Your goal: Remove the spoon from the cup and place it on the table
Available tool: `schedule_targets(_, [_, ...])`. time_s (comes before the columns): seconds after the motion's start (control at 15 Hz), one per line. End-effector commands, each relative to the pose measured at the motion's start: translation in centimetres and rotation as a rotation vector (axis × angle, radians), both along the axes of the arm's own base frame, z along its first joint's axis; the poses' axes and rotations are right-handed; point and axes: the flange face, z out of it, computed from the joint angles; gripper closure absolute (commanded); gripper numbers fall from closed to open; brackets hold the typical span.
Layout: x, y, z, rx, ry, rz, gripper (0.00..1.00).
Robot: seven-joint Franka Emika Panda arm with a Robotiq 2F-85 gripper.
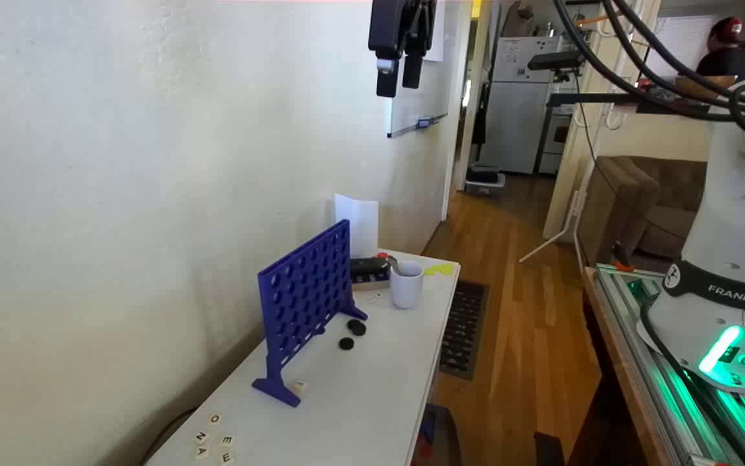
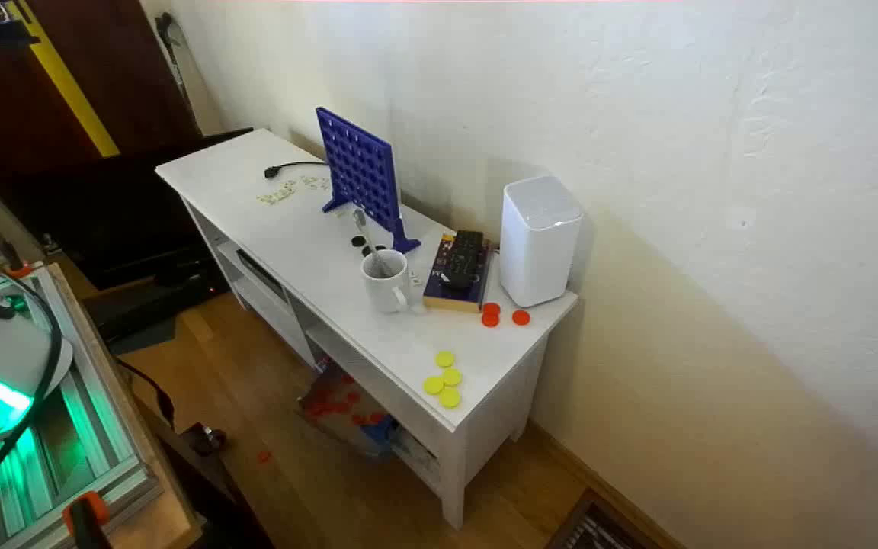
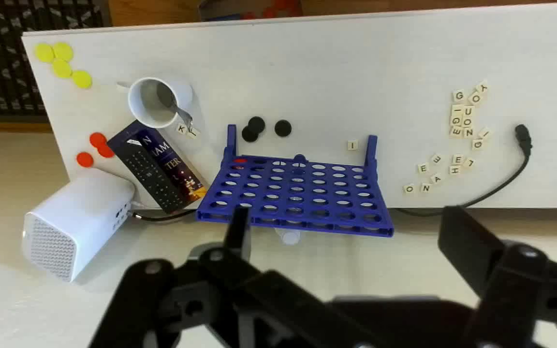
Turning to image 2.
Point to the white ceramic cup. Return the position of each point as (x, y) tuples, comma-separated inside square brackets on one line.
[(384, 276)]

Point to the dark box with wooden base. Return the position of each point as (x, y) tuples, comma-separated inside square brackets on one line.
[(460, 273)]

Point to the red game disc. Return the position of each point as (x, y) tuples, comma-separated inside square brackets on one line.
[(490, 314), (523, 319)]

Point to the white tv bench table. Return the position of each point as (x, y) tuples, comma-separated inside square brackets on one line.
[(298, 269)]

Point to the white rectangular air purifier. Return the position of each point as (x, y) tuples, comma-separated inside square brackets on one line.
[(538, 240)]

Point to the blue connect four grid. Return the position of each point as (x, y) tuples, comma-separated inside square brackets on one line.
[(361, 170)]

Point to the game box on floor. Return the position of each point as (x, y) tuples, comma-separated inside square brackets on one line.
[(345, 412)]

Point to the small letter tiles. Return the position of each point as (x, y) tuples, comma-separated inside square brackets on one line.
[(287, 188)]

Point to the black floor vent grille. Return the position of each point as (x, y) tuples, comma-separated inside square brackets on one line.
[(593, 527)]

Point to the black low furniture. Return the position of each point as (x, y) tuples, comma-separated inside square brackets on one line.
[(119, 225)]

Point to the dark wooden cabinet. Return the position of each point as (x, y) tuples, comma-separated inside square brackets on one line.
[(85, 80)]

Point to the orange clamp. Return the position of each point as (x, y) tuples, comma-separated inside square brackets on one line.
[(85, 522)]

